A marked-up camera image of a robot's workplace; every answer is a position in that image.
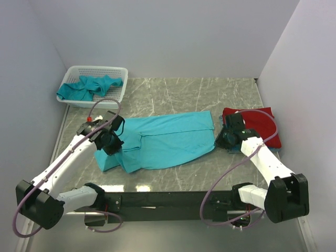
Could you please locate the folded grey-blue t-shirt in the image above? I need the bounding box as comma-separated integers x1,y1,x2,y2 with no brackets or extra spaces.
219,115,224,128

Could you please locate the light blue t-shirt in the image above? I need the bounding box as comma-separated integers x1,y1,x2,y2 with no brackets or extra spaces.
94,111,215,173

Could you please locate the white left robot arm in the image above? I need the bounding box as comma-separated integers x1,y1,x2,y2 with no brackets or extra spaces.
16,134,108,229

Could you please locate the teal crumpled t-shirt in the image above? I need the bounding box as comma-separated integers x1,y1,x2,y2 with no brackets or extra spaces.
57,75,123,101

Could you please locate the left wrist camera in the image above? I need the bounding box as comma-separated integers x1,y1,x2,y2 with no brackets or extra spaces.
76,111,124,136

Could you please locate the folded blue t-shirt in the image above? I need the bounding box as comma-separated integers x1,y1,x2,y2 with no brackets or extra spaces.
227,146,280,154

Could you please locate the aluminium rail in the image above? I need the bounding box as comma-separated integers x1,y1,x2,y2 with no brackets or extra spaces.
27,191,306,215

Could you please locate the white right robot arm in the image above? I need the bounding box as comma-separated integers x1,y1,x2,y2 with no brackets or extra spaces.
215,127,310,223

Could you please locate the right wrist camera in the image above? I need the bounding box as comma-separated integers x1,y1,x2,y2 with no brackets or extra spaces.
225,113,246,131

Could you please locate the black mounting base bar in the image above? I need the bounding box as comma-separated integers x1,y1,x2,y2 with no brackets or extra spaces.
73,191,262,226

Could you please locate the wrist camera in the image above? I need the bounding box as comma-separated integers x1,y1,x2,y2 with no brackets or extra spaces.
225,113,246,131
76,111,124,136

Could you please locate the white plastic basket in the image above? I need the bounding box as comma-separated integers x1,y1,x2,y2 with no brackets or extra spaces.
56,66,128,109

